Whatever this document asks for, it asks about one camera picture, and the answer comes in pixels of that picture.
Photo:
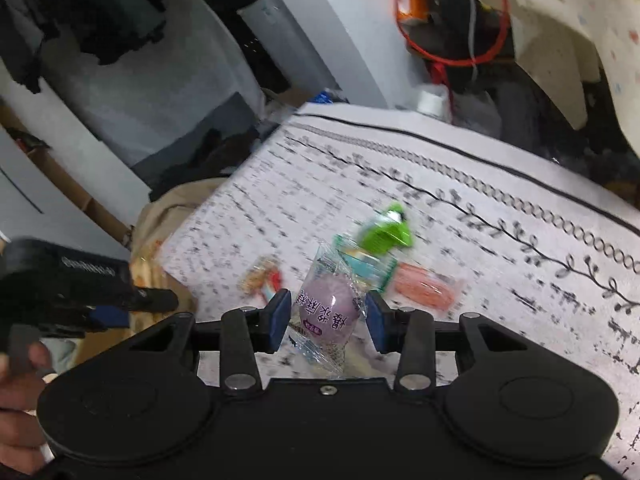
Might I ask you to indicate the white black-patterned tablecloth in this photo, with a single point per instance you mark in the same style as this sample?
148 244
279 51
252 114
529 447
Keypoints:
537 248

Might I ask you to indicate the purple round candy packet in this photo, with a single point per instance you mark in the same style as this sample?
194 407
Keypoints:
326 313

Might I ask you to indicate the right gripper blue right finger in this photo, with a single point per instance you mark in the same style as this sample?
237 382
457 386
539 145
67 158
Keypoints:
411 334

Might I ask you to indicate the floral cream cloth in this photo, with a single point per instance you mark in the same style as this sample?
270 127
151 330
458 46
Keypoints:
562 44

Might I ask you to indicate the teal round cookie packet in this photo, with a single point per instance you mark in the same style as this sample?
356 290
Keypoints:
370 272

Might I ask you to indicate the dark clothes pile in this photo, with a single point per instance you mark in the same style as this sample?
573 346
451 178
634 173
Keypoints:
215 157

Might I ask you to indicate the tan blanket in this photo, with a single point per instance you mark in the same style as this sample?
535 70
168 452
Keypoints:
157 221

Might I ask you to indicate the orange pink snack packet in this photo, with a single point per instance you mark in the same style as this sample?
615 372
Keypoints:
426 288

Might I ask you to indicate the orange tissue box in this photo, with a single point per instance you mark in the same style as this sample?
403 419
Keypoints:
411 12

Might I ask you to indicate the bright green snack packet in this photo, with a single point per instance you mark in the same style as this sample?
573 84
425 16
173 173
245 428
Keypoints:
389 229

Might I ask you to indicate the blue foil bag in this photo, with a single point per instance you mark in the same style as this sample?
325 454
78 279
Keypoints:
328 96

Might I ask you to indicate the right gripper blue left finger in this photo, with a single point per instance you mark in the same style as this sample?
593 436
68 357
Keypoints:
247 332

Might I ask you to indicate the white cup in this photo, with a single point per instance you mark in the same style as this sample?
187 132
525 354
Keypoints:
433 100

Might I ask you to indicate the red and blue candy packet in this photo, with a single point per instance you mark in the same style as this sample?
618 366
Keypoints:
263 278

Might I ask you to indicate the white mini fridge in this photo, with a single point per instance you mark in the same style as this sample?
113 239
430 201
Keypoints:
288 46

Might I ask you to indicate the person's left hand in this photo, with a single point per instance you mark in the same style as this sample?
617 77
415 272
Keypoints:
21 436

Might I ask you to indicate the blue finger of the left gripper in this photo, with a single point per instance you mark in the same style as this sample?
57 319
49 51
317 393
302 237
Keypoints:
103 318

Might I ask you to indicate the dark hanging clothes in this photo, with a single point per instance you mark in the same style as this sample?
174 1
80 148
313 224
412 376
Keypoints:
106 29

